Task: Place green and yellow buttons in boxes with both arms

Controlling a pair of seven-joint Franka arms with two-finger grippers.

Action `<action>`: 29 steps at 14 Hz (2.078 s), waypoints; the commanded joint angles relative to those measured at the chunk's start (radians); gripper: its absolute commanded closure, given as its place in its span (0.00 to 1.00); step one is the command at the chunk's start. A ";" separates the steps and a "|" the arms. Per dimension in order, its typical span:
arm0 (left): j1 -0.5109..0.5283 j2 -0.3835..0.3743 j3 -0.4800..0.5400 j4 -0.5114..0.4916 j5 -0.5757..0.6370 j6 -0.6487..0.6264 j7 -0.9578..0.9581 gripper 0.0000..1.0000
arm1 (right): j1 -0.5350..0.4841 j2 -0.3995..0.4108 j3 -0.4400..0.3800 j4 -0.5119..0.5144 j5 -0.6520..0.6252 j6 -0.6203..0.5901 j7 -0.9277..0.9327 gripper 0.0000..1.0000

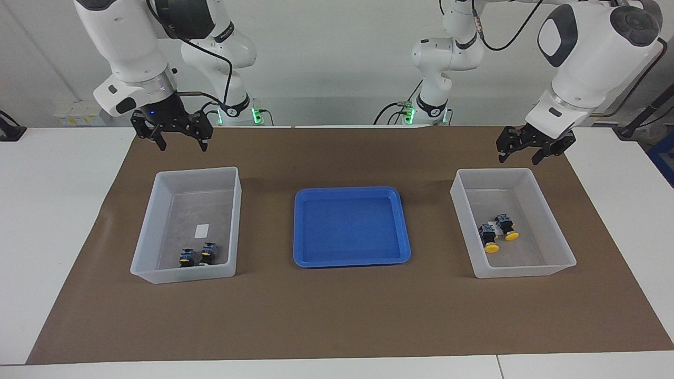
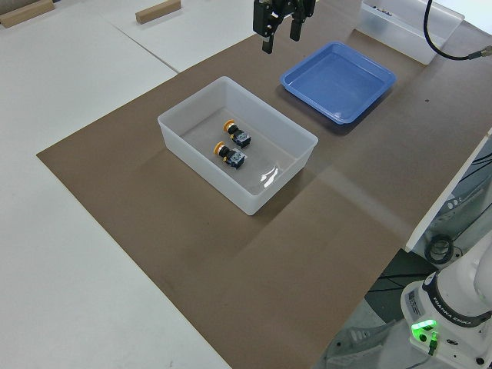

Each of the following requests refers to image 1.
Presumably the blue crate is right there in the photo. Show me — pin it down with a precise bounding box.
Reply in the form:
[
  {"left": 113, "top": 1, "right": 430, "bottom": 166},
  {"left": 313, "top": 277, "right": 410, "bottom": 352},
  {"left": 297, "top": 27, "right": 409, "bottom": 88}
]
[{"left": 647, "top": 132, "right": 674, "bottom": 187}]

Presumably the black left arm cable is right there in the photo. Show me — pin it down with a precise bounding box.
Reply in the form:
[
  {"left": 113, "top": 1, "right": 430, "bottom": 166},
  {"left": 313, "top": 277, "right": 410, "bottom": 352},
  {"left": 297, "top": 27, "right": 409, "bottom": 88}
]
[{"left": 470, "top": 0, "right": 667, "bottom": 119}]

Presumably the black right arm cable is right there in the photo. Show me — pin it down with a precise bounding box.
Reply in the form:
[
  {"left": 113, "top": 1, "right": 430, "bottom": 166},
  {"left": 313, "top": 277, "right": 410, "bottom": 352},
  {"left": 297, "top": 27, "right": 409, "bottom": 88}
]
[{"left": 147, "top": 0, "right": 233, "bottom": 114}]

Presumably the black stand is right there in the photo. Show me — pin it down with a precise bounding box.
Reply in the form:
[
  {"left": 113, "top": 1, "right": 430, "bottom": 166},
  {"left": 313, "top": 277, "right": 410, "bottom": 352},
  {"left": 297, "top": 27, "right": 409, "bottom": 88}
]
[{"left": 613, "top": 87, "right": 674, "bottom": 138}]

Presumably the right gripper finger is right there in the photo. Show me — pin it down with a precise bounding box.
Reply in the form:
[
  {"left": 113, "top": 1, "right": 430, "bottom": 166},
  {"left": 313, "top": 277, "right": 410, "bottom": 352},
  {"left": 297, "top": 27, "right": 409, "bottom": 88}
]
[
  {"left": 190, "top": 111, "right": 214, "bottom": 152},
  {"left": 131, "top": 112, "right": 167, "bottom": 152}
]

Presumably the translucent plastic box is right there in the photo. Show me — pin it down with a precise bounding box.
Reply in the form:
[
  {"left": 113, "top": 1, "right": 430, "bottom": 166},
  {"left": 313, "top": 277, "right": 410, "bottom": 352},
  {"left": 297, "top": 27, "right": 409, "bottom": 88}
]
[
  {"left": 450, "top": 168, "right": 577, "bottom": 279},
  {"left": 130, "top": 166, "right": 243, "bottom": 285}
]

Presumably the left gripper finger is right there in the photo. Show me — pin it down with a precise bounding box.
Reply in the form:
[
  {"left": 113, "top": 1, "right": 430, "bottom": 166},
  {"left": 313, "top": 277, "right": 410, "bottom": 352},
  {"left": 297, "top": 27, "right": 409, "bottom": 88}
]
[
  {"left": 497, "top": 126, "right": 527, "bottom": 163},
  {"left": 532, "top": 136, "right": 576, "bottom": 165}
]

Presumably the yellow push button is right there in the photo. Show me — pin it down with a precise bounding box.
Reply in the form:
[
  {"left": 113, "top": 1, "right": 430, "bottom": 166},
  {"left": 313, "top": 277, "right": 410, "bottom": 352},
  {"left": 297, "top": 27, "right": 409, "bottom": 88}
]
[
  {"left": 478, "top": 223, "right": 501, "bottom": 254},
  {"left": 495, "top": 213, "right": 520, "bottom": 242}
]

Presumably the white power strip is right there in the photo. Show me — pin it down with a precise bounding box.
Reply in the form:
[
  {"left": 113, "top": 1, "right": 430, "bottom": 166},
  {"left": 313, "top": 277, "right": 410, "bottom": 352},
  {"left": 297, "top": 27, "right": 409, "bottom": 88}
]
[{"left": 53, "top": 101, "right": 103, "bottom": 127}]

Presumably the blue plastic tray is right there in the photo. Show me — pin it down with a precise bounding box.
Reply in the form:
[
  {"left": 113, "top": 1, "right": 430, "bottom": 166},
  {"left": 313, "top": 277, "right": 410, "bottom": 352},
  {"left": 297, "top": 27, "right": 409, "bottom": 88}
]
[{"left": 293, "top": 186, "right": 412, "bottom": 269}]

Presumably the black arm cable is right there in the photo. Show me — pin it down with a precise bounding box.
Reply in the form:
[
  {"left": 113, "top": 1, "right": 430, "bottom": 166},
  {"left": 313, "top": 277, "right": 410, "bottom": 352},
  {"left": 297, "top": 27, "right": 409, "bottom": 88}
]
[
  {"left": 470, "top": 0, "right": 667, "bottom": 119},
  {"left": 147, "top": 0, "right": 233, "bottom": 114}
]

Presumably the black clamp object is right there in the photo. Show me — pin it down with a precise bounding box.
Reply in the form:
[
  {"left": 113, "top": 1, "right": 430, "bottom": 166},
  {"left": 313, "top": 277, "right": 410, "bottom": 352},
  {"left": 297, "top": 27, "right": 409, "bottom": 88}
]
[{"left": 0, "top": 109, "right": 27, "bottom": 142}]

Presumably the brown table mat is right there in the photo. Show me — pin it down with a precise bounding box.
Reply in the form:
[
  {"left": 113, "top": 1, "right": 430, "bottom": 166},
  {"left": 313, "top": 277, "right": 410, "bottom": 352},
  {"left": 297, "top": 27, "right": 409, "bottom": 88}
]
[{"left": 26, "top": 125, "right": 674, "bottom": 365}]

